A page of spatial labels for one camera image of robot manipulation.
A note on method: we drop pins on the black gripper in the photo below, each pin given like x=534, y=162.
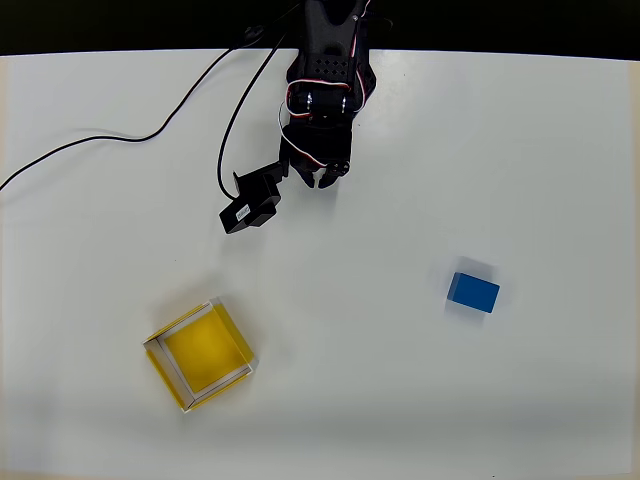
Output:
x=320, y=161

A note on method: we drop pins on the blue rectangular block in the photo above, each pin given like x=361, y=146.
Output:
x=475, y=294

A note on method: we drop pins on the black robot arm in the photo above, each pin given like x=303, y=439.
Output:
x=327, y=45

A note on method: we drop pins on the yellow cardboard box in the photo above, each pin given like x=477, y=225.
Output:
x=205, y=352

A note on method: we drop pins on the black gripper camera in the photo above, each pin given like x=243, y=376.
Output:
x=250, y=207

